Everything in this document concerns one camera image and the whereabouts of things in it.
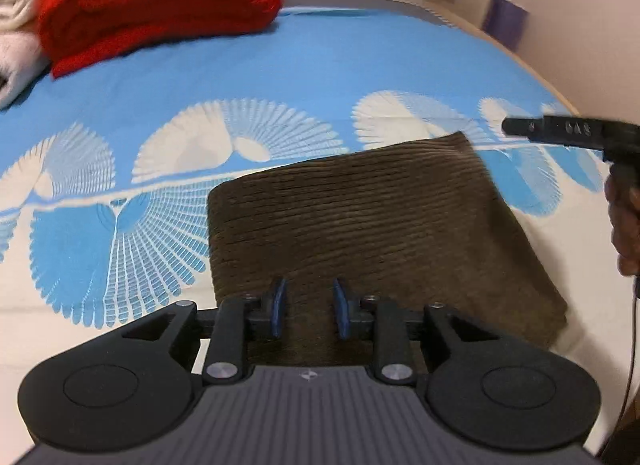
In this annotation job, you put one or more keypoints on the purple wall object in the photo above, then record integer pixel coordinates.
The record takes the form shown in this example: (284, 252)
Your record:
(506, 22)

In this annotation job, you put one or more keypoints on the white folded towel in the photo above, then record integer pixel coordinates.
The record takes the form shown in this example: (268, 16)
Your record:
(20, 65)
(17, 0)

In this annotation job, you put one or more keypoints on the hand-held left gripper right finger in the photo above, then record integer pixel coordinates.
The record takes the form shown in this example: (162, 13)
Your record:
(341, 309)

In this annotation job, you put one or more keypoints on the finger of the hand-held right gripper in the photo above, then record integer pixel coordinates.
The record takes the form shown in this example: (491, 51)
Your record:
(550, 129)

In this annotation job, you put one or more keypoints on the person's right hand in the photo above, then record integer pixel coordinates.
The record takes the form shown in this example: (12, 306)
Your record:
(625, 225)

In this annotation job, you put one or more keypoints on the blue white printed bedsheet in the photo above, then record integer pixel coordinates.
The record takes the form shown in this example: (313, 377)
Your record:
(250, 70)

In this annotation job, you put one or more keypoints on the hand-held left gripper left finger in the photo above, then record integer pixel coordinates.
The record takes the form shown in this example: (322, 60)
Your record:
(278, 307)

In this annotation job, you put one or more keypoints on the red knitted sweater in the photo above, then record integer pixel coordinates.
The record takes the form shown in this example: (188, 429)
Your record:
(150, 5)

